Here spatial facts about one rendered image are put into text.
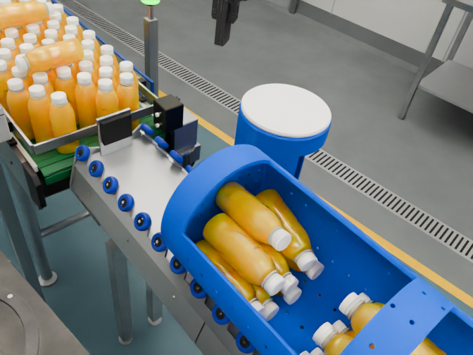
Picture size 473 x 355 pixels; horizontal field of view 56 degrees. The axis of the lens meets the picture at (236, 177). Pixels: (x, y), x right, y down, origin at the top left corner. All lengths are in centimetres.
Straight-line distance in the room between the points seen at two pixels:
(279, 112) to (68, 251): 134
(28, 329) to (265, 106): 88
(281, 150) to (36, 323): 79
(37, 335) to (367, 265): 60
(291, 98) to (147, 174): 51
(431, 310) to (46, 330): 60
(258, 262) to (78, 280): 146
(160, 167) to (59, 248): 114
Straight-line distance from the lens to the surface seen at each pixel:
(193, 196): 81
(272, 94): 142
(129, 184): 122
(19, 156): 140
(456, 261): 265
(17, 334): 83
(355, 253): 92
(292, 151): 130
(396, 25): 437
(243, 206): 86
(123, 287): 165
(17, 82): 137
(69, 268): 222
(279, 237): 82
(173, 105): 138
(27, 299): 87
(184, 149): 162
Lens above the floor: 177
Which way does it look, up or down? 42 degrees down
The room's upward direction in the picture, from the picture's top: 9 degrees clockwise
